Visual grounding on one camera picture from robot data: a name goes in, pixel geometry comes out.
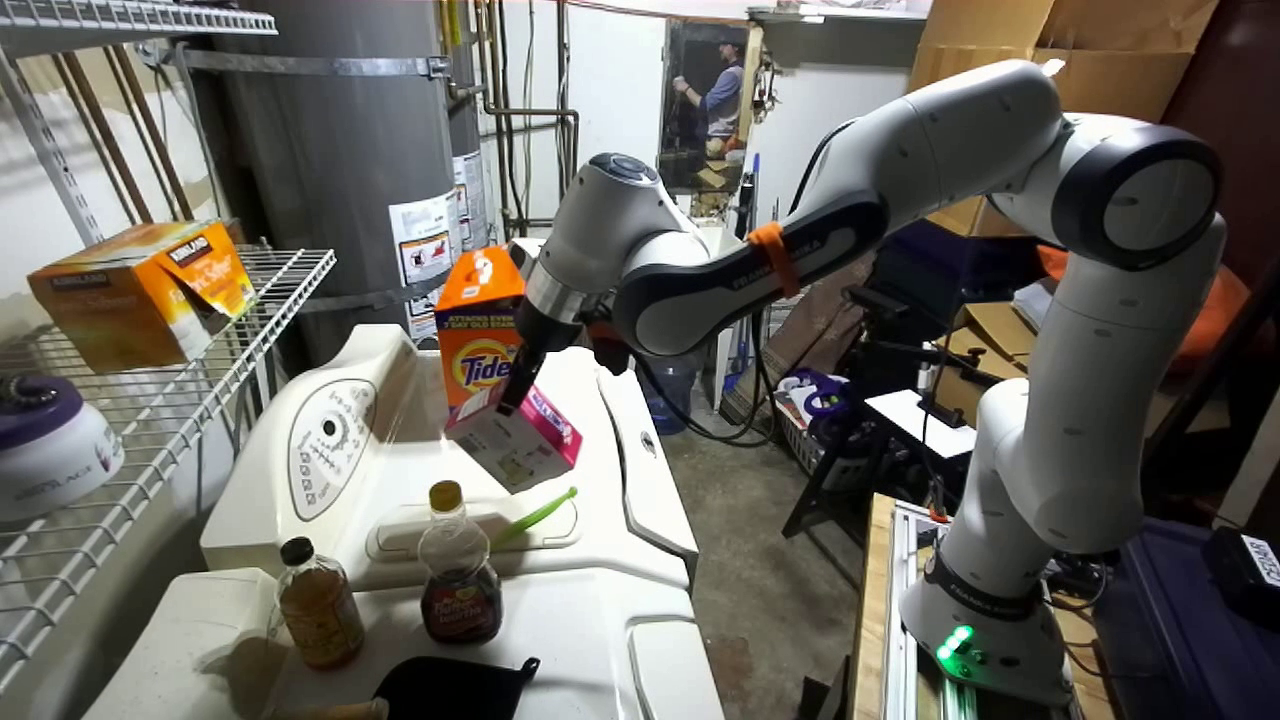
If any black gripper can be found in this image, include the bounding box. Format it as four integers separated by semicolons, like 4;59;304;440
490;302;583;420

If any pink Sweet'N Low box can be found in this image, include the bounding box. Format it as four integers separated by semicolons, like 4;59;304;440
443;383;586;497

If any orange band on arm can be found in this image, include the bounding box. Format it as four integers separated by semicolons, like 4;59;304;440
742;219;802;302

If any orange Tide detergent box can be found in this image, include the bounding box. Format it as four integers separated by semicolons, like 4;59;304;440
431;241;534;432

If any orange cardboard box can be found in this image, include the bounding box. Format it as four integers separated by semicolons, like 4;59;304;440
24;219;258;378

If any brown cardboard box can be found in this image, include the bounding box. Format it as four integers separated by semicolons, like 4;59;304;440
1031;0;1222;124

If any green plastic tool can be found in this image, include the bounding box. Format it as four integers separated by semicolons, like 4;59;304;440
490;485;583;548

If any blue water jug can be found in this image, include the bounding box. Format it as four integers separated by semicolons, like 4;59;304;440
635;356;703;440

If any clear bottle yellow cap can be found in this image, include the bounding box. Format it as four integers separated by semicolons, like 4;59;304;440
416;475;506;649

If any white appliance lid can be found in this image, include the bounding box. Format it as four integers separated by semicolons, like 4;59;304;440
83;563;723;720

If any amber bottle black cap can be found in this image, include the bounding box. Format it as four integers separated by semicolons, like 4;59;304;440
277;531;367;671

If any dark cloth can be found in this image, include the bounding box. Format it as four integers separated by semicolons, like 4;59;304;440
371;653;542;720

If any grey water heater tank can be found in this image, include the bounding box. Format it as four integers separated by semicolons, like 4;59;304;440
194;0;465;364

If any vertical metal pipe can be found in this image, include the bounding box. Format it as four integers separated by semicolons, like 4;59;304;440
552;0;581;206

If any black folding stand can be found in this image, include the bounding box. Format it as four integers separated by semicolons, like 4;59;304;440
775;336;996;540

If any person in blue shirt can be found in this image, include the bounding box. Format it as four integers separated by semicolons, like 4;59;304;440
670;36;746;155

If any wooden table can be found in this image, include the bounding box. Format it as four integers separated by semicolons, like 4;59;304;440
853;493;1116;720

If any white cabinet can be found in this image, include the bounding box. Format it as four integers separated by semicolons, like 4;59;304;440
742;6;933;218

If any purple and white container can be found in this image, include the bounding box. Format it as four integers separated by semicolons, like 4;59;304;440
0;371;126;525

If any dark purple bin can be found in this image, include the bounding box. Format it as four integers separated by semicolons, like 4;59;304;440
1091;517;1280;720

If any white wire shelf rack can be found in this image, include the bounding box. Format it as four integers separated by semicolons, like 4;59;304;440
0;0;341;695

